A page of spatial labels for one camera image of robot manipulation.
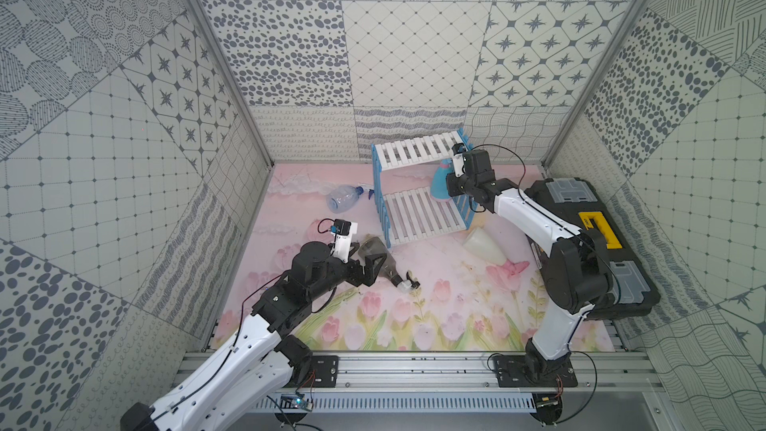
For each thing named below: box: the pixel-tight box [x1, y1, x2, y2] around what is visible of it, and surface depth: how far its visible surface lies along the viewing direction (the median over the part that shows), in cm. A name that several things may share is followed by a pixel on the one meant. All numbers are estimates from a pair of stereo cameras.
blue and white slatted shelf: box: [371, 127, 479, 249], surface depth 100 cm
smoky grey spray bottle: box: [358, 235, 421, 293], surface depth 90 cm
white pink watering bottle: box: [462, 226, 530, 276], surface depth 94 cm
